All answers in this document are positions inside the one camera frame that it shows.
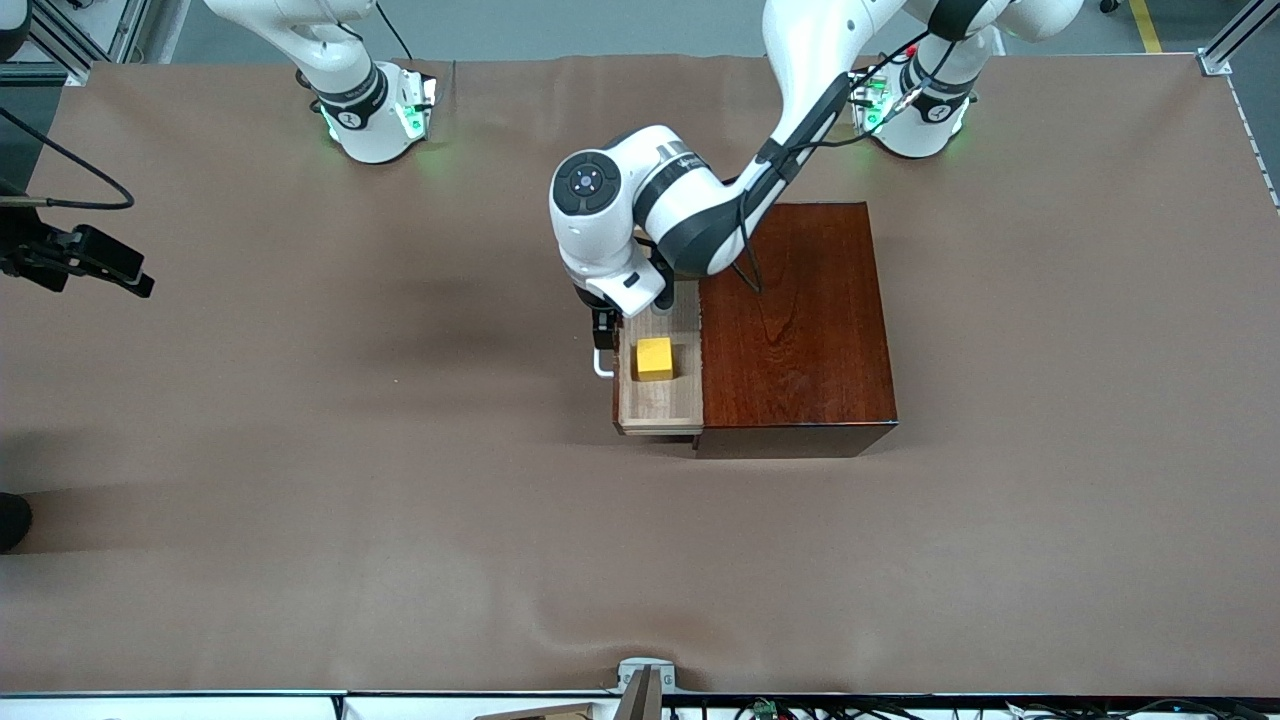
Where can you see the dark red wooden cabinet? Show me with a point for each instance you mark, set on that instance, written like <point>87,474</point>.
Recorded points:
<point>800,330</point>

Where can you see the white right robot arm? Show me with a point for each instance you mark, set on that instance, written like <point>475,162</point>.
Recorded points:
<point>360,130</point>

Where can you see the yellow block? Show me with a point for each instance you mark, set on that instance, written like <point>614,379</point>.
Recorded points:
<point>655,360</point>

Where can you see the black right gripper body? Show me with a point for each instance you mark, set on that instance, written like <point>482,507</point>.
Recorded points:
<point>28,252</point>

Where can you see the grey metal bracket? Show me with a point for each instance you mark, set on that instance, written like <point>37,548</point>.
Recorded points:
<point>645,668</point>

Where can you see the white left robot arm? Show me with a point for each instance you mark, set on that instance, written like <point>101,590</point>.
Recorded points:
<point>610,250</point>

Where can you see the black rounded object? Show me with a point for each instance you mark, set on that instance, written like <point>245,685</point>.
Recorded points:
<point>12,520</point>

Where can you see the brown table cloth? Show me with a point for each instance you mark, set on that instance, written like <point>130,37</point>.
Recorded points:
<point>500,550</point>

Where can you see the aluminium frame with dark rails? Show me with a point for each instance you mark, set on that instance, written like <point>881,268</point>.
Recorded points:
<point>75,55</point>

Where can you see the aluminium frame rail with bracket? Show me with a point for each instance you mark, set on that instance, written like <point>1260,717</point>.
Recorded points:
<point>1215,62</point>

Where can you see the tan cardboard piece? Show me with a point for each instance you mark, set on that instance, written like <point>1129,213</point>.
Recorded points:
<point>560,713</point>

